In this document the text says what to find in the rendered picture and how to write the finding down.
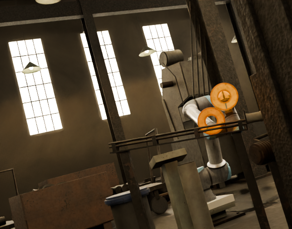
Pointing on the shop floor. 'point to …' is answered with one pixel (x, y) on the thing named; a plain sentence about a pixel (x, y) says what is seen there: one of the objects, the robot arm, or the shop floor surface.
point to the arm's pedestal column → (225, 217)
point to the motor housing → (265, 148)
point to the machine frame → (276, 80)
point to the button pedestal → (174, 185)
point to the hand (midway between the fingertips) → (223, 93)
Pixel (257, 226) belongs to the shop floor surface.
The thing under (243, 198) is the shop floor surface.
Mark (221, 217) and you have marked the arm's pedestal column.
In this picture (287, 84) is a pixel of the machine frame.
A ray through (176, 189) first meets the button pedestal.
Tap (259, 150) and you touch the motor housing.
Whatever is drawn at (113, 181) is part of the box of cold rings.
